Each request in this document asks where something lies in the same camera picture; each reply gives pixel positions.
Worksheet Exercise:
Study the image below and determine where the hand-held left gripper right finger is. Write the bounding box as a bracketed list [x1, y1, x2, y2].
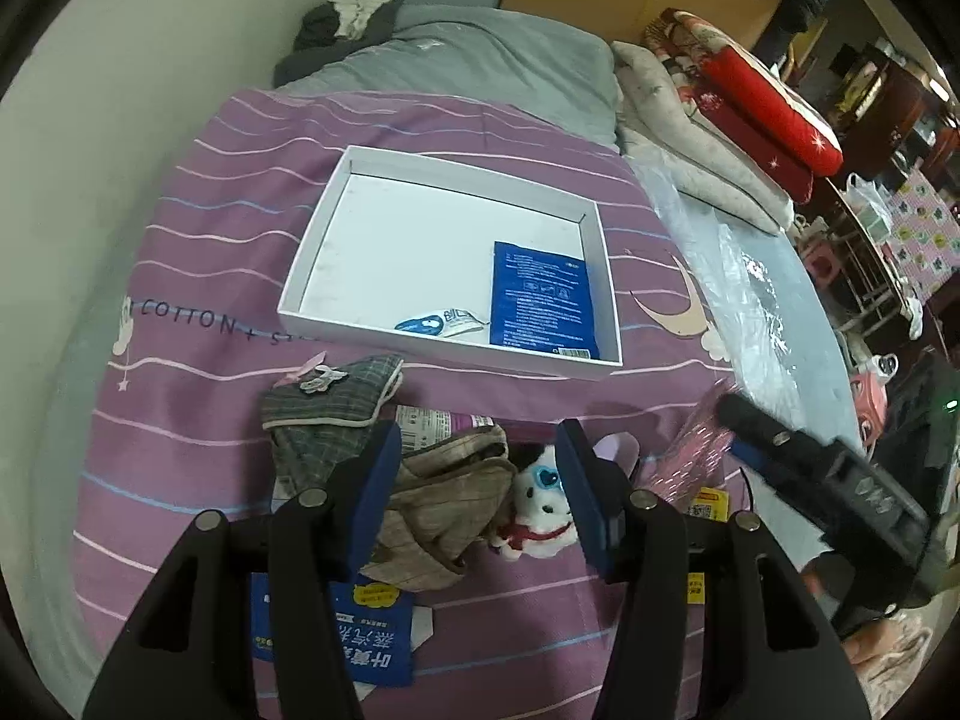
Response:
[555, 418, 875, 720]

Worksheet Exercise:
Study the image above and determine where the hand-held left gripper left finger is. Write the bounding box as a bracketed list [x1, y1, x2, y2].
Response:
[82, 420, 406, 720]

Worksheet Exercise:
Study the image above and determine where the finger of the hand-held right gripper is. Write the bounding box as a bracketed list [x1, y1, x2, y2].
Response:
[716, 393, 835, 466]
[730, 440, 826, 515]

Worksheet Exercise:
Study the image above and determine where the white plush dog toy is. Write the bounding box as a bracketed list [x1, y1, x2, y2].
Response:
[491, 444, 580, 562]

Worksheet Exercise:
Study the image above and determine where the lilac soft item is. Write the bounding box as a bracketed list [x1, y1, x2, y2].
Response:
[592, 431, 642, 481]

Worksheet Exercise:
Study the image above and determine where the pink dotted packet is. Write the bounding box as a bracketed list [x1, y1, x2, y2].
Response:
[652, 382, 740, 511]

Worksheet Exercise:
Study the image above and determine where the yellow packet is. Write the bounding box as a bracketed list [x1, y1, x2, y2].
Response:
[686, 486, 732, 522]

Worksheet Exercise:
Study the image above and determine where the beige plaid cloth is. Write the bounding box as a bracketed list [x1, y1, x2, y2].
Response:
[367, 424, 518, 592]

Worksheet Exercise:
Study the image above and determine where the grey plaid cloth pouch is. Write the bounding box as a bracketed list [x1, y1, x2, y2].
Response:
[261, 354, 406, 496]

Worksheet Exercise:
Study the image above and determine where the white cardboard box tray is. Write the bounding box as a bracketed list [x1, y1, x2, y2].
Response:
[276, 145, 624, 382]

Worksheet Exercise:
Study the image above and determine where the white pink labelled packet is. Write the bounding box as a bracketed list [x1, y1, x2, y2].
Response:
[395, 405, 496, 458]

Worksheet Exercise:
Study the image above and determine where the clear plastic sheet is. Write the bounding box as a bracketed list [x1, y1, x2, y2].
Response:
[637, 157, 856, 421]

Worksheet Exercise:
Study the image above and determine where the blue printed paper packet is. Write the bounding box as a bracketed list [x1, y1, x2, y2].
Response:
[251, 574, 436, 687]

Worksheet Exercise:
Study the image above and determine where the purple striped bed sheet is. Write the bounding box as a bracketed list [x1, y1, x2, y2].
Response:
[71, 86, 856, 720]

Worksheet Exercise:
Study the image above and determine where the small blue white sachet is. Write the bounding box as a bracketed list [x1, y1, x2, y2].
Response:
[394, 307, 490, 338]

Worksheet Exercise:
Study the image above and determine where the pink plastic stool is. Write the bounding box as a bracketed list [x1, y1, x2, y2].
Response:
[799, 236, 845, 282]

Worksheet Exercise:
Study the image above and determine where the blue flat packet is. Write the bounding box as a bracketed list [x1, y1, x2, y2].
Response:
[489, 240, 601, 359]

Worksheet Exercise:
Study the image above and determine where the white plastic bag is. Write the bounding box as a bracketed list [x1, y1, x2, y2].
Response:
[847, 172, 893, 235]

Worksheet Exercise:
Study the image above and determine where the pink patterned cloth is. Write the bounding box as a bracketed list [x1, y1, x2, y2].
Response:
[892, 165, 960, 275]

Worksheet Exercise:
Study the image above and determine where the folded beige quilt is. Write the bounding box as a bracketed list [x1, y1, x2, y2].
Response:
[611, 40, 796, 233]

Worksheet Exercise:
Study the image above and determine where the red pillow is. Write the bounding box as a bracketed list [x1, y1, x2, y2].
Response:
[701, 45, 845, 179]

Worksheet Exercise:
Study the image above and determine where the dark wooden cabinet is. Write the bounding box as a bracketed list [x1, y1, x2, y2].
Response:
[829, 37, 953, 188]

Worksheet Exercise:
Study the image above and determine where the red printed blanket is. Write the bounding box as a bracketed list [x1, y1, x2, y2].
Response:
[641, 9, 815, 203]

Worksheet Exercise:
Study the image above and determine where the grey duvet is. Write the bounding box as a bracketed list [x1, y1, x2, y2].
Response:
[274, 6, 623, 151]

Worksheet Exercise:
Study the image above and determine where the dark grey white clothing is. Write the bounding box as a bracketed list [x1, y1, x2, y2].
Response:
[294, 0, 406, 53]

